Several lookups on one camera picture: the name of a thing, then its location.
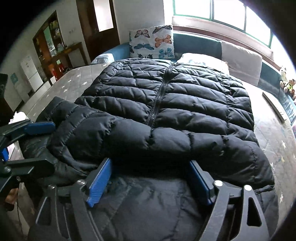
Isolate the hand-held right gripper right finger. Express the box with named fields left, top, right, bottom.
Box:
left=188, top=160, right=271, bottom=241

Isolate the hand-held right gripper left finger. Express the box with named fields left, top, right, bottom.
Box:
left=35, top=158, right=113, bottom=241

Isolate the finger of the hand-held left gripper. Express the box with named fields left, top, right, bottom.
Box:
left=0, top=119, right=56, bottom=144
left=5, top=159, right=55, bottom=178

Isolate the black puffer jacket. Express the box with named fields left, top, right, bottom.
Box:
left=20, top=58, right=279, bottom=241

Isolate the person's left hand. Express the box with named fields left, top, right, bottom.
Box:
left=3, top=187, right=19, bottom=211

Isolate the pink white plastic bag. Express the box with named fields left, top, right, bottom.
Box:
left=7, top=141, right=18, bottom=160

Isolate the white water dispenser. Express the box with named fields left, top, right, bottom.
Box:
left=10, top=73, right=29, bottom=103

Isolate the white refrigerator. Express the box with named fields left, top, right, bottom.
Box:
left=20, top=55, right=44, bottom=93

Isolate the red stool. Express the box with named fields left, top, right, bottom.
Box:
left=53, top=64, right=66, bottom=79

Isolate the wooden display cabinet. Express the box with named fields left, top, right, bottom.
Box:
left=32, top=10, right=66, bottom=77

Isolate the brown wooden side desk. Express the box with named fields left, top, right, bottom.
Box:
left=46, top=42, right=89, bottom=79

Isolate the grey lace sofa cover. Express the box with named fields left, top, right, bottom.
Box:
left=91, top=53, right=116, bottom=65

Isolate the dark wooden door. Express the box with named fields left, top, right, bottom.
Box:
left=76, top=0, right=121, bottom=62

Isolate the dark flat remote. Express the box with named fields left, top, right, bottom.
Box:
left=262, top=91, right=287, bottom=123

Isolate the white floral pillow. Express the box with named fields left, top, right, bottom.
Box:
left=177, top=53, right=230, bottom=75

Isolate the pale grey cushion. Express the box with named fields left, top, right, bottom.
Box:
left=221, top=41, right=263, bottom=87

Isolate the brown plush bear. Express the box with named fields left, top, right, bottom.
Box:
left=283, top=79, right=296, bottom=94

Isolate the teal sofa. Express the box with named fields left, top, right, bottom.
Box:
left=91, top=32, right=296, bottom=130

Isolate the butterfly print pillow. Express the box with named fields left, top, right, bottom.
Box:
left=129, top=24, right=175, bottom=59

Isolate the green framed window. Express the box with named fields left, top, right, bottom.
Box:
left=172, top=0, right=273, bottom=49

